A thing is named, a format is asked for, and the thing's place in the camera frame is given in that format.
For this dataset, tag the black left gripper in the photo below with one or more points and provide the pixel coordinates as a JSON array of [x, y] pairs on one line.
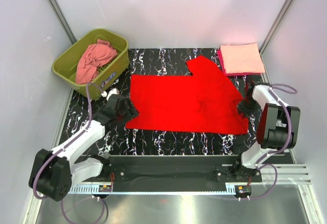
[[126, 109]]

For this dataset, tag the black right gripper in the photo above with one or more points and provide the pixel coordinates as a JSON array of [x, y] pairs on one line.
[[246, 105]]

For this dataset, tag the red t shirt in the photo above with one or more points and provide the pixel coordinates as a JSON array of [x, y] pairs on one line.
[[205, 101]]

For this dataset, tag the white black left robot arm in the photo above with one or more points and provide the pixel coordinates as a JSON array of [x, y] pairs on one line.
[[55, 171]]

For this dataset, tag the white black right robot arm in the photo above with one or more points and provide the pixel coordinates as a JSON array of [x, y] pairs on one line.
[[277, 129]]

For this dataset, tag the folded light pink t shirt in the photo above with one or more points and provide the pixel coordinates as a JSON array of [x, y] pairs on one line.
[[242, 58]]

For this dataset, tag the folded magenta t shirt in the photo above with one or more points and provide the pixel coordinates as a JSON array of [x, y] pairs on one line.
[[232, 74]]

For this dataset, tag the crumpled salmon pink t shirt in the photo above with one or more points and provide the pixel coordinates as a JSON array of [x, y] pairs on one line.
[[96, 56]]

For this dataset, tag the olive green plastic basket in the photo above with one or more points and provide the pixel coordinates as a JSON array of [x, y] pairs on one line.
[[66, 65]]

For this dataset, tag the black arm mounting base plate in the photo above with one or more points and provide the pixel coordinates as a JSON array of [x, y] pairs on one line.
[[186, 171]]

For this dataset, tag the aluminium front rail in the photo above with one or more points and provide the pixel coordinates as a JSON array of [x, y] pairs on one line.
[[286, 174]]

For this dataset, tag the white slotted cable duct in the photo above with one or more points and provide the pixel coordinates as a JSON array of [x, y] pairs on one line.
[[143, 189]]

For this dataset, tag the right aluminium frame post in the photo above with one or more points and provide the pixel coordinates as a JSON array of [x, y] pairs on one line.
[[278, 20]]

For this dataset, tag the aluminium frame post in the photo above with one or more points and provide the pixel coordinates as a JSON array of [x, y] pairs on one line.
[[278, 20], [62, 20]]

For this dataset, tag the left aluminium frame post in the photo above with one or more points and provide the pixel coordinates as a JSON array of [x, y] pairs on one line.
[[62, 20]]

